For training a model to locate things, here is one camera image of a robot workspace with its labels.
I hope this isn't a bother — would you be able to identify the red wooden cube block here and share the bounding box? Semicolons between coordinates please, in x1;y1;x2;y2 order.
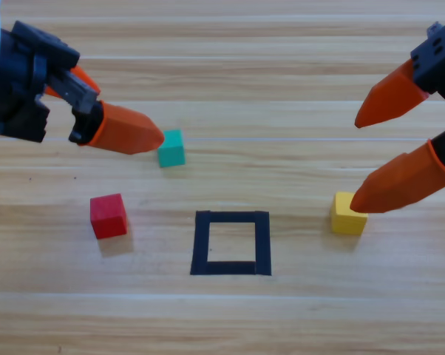
89;193;129;240

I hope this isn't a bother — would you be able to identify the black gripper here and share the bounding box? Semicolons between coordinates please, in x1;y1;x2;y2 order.
0;20;101;145
354;20;445;129

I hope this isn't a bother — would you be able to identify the black tape square outline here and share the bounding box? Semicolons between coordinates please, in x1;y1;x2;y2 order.
189;209;273;277

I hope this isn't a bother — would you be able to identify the green wooden cube block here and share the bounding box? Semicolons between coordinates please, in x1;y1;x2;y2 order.
157;129;186;169

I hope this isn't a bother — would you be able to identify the yellow wooden cube block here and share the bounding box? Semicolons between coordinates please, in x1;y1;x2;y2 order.
330;191;369;236

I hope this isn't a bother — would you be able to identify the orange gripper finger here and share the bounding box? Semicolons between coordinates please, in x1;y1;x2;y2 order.
67;99;166;155
350;129;445;214

